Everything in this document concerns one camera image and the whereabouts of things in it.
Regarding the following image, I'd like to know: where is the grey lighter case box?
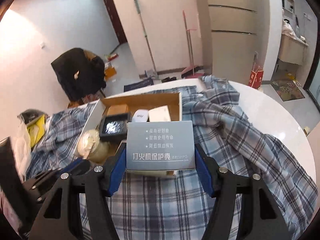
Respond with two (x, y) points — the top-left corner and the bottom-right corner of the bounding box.
(126, 120), (195, 171)

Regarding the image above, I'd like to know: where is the black square display frame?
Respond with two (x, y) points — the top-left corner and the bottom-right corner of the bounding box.
(99, 112), (131, 142)

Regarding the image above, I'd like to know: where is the white remote control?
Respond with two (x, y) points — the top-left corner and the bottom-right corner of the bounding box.
(131, 109), (149, 122)

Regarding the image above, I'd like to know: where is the round cream cartoon tin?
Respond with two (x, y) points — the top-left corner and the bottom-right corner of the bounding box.
(77, 129), (110, 164)

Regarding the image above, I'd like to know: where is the blue plaid cloth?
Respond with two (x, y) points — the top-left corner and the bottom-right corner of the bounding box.
(26, 76), (318, 239)

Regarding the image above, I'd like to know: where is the shallow cardboard box tray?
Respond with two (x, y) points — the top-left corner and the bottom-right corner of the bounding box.
(73, 91), (183, 160)

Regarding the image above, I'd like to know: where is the white plastic bag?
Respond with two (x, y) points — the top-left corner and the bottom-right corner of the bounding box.
(13, 119), (31, 181)

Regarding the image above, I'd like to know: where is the white square charger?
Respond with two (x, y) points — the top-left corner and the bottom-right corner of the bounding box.
(148, 105), (171, 122)

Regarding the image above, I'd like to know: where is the yellow package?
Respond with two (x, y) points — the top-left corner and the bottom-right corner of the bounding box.
(27, 114), (46, 148)

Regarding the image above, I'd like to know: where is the grey bag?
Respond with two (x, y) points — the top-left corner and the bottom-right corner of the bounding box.
(17, 109), (49, 125)

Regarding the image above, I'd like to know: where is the dark floor mat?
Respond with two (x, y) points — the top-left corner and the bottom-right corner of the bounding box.
(124, 77), (154, 92)

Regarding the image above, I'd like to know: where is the orange box on floor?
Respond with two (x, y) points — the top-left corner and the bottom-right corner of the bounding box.
(104, 65), (117, 81)

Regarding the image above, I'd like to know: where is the red cardboard box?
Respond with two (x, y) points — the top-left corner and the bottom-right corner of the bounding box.
(248, 63), (264, 89)

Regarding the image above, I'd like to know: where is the chair with black jacket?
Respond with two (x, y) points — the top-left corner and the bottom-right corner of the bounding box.
(51, 48), (106, 102)

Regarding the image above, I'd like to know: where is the patterned floor mat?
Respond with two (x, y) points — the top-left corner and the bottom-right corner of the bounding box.
(271, 80), (305, 102)

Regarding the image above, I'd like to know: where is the beige sink cabinet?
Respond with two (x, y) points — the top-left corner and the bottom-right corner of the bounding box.
(278, 34), (309, 66)

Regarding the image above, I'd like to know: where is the beige refrigerator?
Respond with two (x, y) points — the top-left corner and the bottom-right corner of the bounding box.
(196, 0), (258, 85)

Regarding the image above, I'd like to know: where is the dark red door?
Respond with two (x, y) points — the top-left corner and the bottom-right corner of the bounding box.
(103, 0), (127, 44)

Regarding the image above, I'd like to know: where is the silver mop handle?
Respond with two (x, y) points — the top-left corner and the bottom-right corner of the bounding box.
(133, 0), (159, 79)

